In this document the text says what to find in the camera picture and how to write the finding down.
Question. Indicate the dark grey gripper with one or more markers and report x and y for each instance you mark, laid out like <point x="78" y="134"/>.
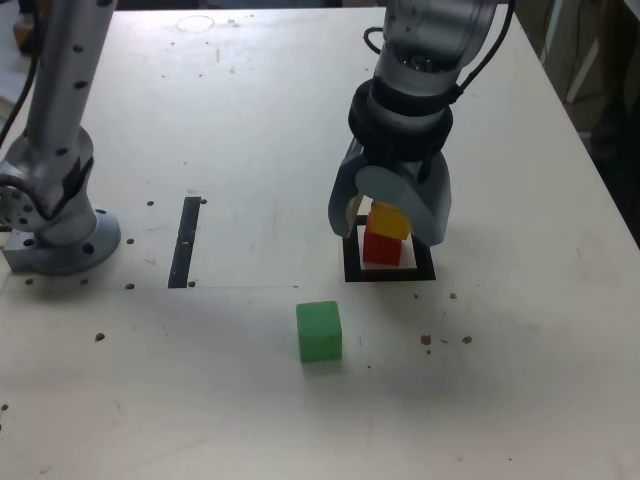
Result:
<point x="400" y="167"/>

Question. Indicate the yellow cube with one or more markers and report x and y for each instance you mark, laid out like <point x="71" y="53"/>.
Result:
<point x="387" y="222"/>

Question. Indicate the red cube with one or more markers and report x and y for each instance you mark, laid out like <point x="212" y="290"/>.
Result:
<point x="381" y="250"/>

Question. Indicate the green cube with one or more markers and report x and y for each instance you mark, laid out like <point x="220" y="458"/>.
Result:
<point x="320" y="332"/>

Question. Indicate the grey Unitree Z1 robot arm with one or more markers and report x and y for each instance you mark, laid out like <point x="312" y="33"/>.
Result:
<point x="55" y="150"/>

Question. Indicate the black tape square outline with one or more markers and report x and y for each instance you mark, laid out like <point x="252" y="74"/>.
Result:
<point x="350" y="265"/>

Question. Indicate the black tape strip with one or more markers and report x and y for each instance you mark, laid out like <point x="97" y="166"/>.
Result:
<point x="184" y="245"/>

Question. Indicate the white leaning board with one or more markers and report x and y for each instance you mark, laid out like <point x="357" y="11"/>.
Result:
<point x="585" y="70"/>

